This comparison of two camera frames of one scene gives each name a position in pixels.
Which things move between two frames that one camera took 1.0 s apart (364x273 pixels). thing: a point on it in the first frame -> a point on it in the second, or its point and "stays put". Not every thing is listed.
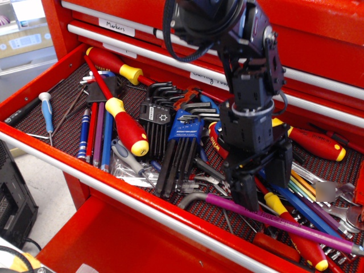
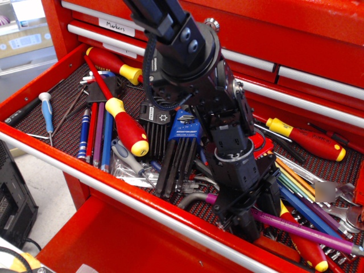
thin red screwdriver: x=342 y=140 stays put
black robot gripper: x=248 y=132 -> x=244 y=180
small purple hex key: x=96 y=156 stays put
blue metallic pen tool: x=82 y=151 stays put
